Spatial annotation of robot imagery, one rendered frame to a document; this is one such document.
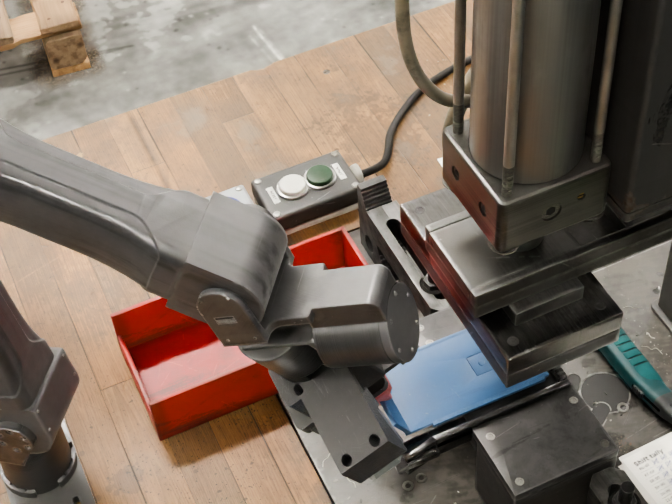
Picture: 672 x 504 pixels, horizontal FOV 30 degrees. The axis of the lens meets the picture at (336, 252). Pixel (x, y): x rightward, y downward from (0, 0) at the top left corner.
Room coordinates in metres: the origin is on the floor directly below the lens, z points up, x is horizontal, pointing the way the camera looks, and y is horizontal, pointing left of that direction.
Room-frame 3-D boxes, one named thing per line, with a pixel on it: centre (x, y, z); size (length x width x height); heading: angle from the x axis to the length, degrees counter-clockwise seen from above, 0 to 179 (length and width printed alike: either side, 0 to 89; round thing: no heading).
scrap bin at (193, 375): (0.76, 0.09, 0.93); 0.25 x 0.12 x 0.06; 111
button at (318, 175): (0.96, 0.01, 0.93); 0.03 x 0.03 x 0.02
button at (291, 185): (0.95, 0.04, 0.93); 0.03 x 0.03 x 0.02
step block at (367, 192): (0.86, -0.05, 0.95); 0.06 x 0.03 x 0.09; 21
